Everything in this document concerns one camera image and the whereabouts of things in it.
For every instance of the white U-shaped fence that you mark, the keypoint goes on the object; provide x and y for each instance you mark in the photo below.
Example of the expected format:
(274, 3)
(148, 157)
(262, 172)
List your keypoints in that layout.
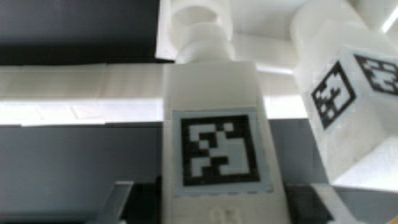
(120, 93)

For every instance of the white chair seat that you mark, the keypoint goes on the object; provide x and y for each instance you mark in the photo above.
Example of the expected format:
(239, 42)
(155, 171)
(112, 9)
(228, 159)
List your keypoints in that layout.
(288, 32)

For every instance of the white chair leg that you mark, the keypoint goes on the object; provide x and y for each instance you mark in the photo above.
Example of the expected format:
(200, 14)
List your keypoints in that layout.
(221, 177)
(347, 80)

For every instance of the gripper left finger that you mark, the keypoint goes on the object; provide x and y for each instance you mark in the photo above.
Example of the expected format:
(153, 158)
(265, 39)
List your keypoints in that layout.
(109, 215)

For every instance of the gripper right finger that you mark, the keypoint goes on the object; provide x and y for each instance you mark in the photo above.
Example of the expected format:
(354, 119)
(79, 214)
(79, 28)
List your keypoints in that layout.
(335, 205)

